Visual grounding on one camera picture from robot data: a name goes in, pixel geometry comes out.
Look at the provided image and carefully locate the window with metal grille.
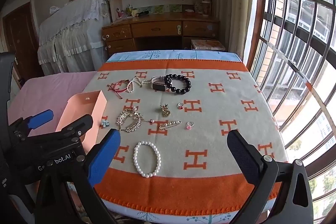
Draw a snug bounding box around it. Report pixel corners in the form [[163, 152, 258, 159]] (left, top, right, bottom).
[[251, 0, 335, 223]]

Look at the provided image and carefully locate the book on floor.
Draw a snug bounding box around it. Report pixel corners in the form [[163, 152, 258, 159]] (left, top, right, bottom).
[[191, 39, 226, 52]]

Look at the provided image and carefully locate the pearl safety pin brooch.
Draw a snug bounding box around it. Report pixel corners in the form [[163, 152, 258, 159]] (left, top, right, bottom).
[[149, 119, 182, 131]]

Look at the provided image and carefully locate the orange H-pattern blanket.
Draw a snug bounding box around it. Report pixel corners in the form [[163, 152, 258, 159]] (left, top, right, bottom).
[[85, 59, 287, 221]]

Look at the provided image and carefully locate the pink jewelry box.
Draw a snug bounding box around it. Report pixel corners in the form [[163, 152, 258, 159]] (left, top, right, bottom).
[[55, 90, 108, 153]]

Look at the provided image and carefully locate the light blue patterned sheet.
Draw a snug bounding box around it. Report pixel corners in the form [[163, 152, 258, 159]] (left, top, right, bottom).
[[107, 50, 241, 63]]

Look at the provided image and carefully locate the gold rhinestone hair comb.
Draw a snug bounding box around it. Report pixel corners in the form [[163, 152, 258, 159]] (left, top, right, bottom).
[[116, 107, 144, 133]]

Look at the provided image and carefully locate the gold pendant brooch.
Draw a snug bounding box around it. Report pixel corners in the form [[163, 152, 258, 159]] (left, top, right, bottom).
[[160, 104, 171, 117]]

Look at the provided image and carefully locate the red cord bracelet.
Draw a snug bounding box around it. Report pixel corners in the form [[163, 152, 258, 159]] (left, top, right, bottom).
[[106, 79, 131, 100]]

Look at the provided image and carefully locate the pink bed sheet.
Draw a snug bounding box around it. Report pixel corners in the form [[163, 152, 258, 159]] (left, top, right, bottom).
[[8, 71, 96, 136]]

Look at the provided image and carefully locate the pink band smartwatch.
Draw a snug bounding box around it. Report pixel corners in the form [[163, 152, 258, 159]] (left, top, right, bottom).
[[151, 76, 169, 92]]

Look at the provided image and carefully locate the small pearl bracelet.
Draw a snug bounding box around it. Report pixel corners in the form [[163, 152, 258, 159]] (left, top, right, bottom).
[[126, 76, 153, 94]]

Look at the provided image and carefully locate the white pearl bracelet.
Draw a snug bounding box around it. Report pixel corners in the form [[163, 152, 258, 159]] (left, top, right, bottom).
[[133, 140, 162, 179]]

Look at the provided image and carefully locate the blue flower hair clip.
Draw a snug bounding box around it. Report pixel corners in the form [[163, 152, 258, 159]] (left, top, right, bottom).
[[100, 119, 110, 128]]

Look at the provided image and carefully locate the wooden desk with drawers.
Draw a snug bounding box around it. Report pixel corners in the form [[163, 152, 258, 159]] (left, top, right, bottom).
[[101, 12, 220, 55]]

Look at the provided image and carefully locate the brown wooden door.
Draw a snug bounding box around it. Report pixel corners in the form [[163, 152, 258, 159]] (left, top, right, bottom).
[[3, 2, 44, 85]]

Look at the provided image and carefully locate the white lace covered furniture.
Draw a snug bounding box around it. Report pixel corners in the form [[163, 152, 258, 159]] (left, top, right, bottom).
[[38, 0, 110, 76]]

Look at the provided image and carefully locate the black bead bracelet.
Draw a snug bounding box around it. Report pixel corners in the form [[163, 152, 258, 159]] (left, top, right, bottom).
[[163, 73, 192, 95]]

